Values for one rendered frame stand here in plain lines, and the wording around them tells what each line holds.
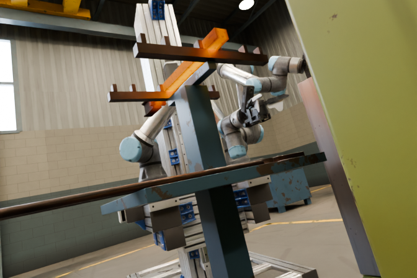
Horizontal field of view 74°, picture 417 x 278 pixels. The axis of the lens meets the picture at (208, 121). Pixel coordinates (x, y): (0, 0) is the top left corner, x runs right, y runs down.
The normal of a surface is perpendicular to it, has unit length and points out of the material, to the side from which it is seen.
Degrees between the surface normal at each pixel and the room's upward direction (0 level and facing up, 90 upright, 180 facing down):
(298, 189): 90
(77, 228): 90
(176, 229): 90
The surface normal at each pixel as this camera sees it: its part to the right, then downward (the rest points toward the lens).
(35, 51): 0.55, -0.33
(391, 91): -0.82, 0.05
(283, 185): 0.36, -0.31
